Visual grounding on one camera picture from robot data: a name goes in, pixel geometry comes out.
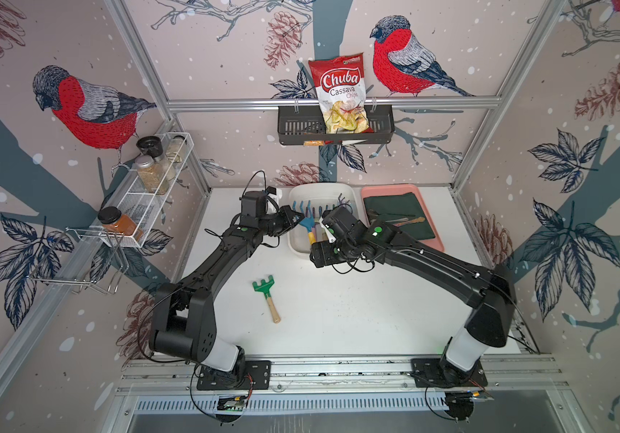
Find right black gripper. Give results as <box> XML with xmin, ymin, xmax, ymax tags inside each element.
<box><xmin>305</xmin><ymin>241</ymin><xmax>357</xmax><ymax>270</ymax></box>

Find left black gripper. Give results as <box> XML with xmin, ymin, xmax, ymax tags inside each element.
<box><xmin>258</xmin><ymin>206</ymin><xmax>305</xmax><ymax>236</ymax></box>

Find blue fork yellow handle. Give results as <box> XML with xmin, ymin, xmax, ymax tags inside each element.
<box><xmin>316</xmin><ymin>201</ymin><xmax>340</xmax><ymax>218</ymax></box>
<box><xmin>292</xmin><ymin>201</ymin><xmax>316</xmax><ymax>245</ymax></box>

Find dark green small rake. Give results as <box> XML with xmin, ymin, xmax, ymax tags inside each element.
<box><xmin>252</xmin><ymin>275</ymin><xmax>281</xmax><ymax>324</ymax></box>

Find light green rake wooden handle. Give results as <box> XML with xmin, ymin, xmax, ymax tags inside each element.
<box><xmin>315</xmin><ymin>222</ymin><xmax>328</xmax><ymax>242</ymax></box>

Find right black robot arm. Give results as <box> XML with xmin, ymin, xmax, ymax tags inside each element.
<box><xmin>310</xmin><ymin>207</ymin><xmax>517</xmax><ymax>388</ymax></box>

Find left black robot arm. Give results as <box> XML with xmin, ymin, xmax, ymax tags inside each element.
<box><xmin>148</xmin><ymin>206</ymin><xmax>304</xmax><ymax>377</ymax></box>

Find white storage box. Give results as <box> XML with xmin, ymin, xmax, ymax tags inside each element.
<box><xmin>282</xmin><ymin>182</ymin><xmax>364</xmax><ymax>256</ymax></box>

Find dark green cloth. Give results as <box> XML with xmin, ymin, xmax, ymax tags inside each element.
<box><xmin>363</xmin><ymin>192</ymin><xmax>436</xmax><ymax>241</ymax></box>

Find iridescent knife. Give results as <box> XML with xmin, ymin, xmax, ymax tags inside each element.
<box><xmin>393</xmin><ymin>216</ymin><xmax>427</xmax><ymax>227</ymax></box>

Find pink tray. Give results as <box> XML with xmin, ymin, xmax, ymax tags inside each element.
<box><xmin>361</xmin><ymin>184</ymin><xmax>445</xmax><ymax>252</ymax></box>

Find pale spice jar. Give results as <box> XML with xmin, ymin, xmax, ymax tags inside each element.
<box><xmin>166</xmin><ymin>135</ymin><xmax>187</xmax><ymax>164</ymax></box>

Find beige spice jar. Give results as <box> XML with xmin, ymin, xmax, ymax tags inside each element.
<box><xmin>134</xmin><ymin>155</ymin><xmax>169</xmax><ymax>195</ymax></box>

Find Chuba cassava chips bag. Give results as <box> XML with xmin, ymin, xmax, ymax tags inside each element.
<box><xmin>308</xmin><ymin>53</ymin><xmax>371</xmax><ymax>135</ymax></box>

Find black lid spice jar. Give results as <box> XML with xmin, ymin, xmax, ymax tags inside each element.
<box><xmin>136</xmin><ymin>135</ymin><xmax>164</xmax><ymax>162</ymax></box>

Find orange spice jar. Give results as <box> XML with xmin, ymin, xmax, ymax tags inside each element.
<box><xmin>97</xmin><ymin>207</ymin><xmax>143</xmax><ymax>241</ymax></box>

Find small circuit board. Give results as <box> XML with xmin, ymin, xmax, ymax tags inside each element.
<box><xmin>216</xmin><ymin>395</ymin><xmax>248</xmax><ymax>412</ymax></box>

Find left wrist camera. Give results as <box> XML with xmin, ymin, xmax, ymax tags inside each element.
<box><xmin>241</xmin><ymin>187</ymin><xmax>279</xmax><ymax>218</ymax></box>

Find black wall basket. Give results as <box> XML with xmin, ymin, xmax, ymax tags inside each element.
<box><xmin>278</xmin><ymin>105</ymin><xmax>396</xmax><ymax>145</ymax></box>

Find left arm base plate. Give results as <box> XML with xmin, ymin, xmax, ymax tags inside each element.
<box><xmin>196</xmin><ymin>361</ymin><xmax>271</xmax><ymax>391</ymax></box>

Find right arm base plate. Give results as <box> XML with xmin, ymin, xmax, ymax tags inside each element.
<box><xmin>410</xmin><ymin>357</ymin><xmax>488</xmax><ymax>389</ymax></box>

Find white wire spice shelf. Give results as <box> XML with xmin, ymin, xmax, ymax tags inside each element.
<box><xmin>108</xmin><ymin>132</ymin><xmax>193</xmax><ymax>255</ymax></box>

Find wire hook rack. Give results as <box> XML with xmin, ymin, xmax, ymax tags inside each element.
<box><xmin>30</xmin><ymin>227</ymin><xmax>130</xmax><ymax>295</ymax></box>

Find aluminium front rail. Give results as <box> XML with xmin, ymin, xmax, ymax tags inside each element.
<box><xmin>114</xmin><ymin>354</ymin><xmax>570</xmax><ymax>396</ymax></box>

